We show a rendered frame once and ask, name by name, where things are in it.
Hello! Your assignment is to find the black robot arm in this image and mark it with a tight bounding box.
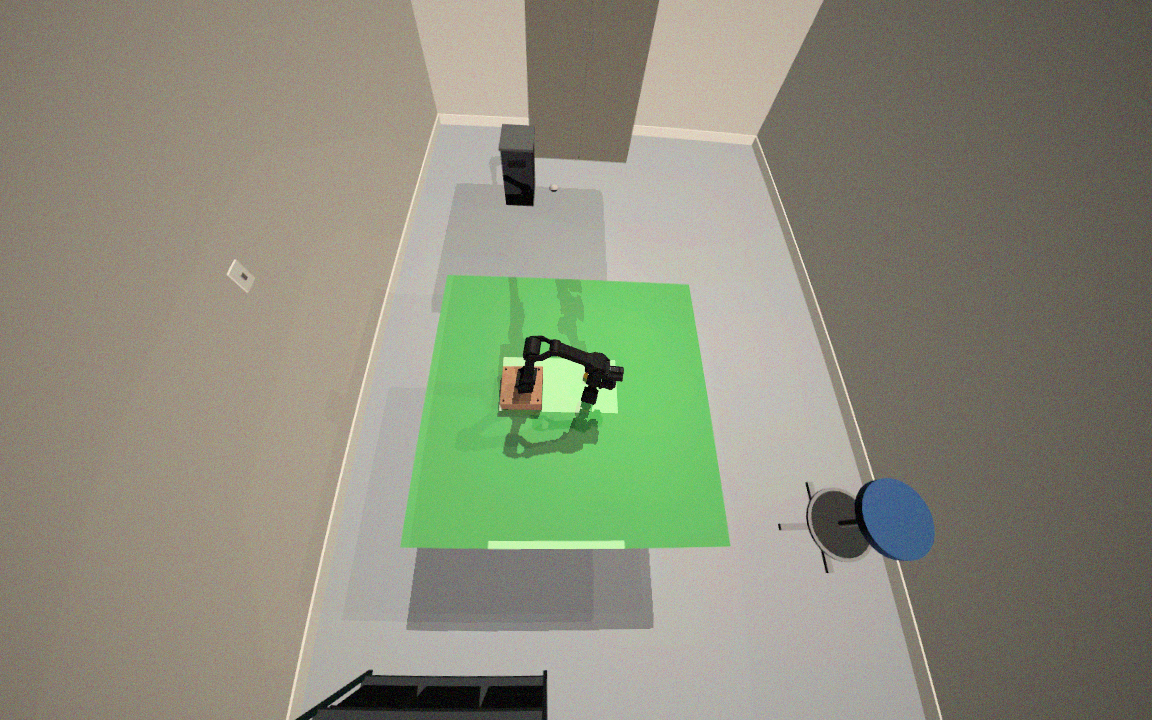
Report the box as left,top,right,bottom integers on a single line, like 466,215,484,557
515,336,624,394

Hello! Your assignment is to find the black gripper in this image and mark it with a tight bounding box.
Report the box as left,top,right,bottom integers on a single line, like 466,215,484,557
581,374,602,406

